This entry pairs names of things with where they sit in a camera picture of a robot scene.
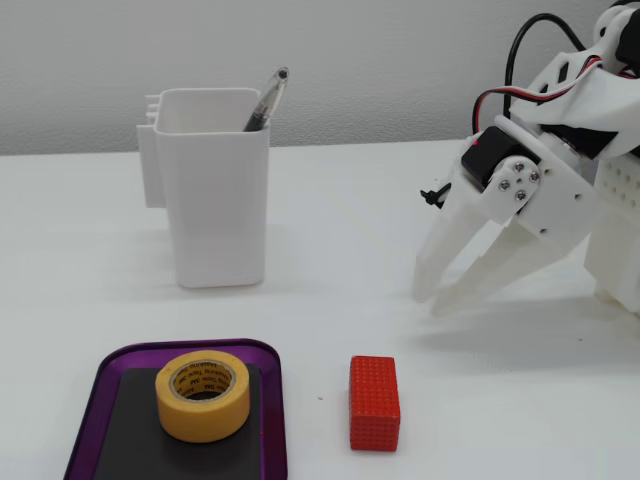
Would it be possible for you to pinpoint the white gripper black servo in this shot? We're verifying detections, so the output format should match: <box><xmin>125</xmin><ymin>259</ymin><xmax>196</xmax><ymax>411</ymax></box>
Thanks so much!
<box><xmin>412</xmin><ymin>114</ymin><xmax>597</xmax><ymax>318</ymax></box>

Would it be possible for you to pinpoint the yellow masking tape roll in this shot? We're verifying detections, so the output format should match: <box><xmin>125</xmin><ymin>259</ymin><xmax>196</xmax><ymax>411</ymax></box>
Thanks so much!
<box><xmin>154</xmin><ymin>349</ymin><xmax>253</xmax><ymax>445</ymax></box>

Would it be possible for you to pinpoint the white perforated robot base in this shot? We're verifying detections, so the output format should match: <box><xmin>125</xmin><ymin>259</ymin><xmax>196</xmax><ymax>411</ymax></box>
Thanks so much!
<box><xmin>584</xmin><ymin>147</ymin><xmax>640</xmax><ymax>317</ymax></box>

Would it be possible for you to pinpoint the purple metal tray box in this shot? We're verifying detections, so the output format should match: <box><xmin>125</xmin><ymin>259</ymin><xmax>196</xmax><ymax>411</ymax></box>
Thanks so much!
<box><xmin>63</xmin><ymin>338</ymin><xmax>289</xmax><ymax>480</ymax></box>

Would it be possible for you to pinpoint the red studded rectangular block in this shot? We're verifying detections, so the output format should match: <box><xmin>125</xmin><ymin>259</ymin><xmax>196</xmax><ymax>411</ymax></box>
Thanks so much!
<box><xmin>348</xmin><ymin>355</ymin><xmax>402</xmax><ymax>452</ymax></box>

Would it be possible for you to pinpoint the clear black ballpoint pen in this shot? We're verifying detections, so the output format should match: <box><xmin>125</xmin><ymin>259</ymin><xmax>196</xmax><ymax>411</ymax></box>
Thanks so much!
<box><xmin>243</xmin><ymin>66</ymin><xmax>291</xmax><ymax>133</ymax></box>

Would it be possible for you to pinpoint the white plastic pen holder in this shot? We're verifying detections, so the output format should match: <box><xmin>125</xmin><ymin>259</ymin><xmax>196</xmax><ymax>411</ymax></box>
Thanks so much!
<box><xmin>136</xmin><ymin>87</ymin><xmax>272</xmax><ymax>290</ymax></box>

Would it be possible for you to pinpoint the black pad inside tray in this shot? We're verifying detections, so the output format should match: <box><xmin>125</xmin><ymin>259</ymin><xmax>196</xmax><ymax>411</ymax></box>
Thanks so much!
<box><xmin>93</xmin><ymin>363</ymin><xmax>265</xmax><ymax>480</ymax></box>

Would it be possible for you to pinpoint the black cable tie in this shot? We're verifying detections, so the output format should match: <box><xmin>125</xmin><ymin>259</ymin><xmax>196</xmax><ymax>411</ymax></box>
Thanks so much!
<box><xmin>419</xmin><ymin>182</ymin><xmax>451</xmax><ymax>207</ymax></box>

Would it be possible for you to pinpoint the red white black servo wire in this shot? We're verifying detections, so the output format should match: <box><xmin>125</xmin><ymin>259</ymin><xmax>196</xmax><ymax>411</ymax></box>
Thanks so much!
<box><xmin>472</xmin><ymin>53</ymin><xmax>609</xmax><ymax>137</ymax></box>

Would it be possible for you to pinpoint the black power cable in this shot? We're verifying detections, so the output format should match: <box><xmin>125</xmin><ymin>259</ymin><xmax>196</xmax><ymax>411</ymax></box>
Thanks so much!
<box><xmin>504</xmin><ymin>13</ymin><xmax>587</xmax><ymax>119</ymax></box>

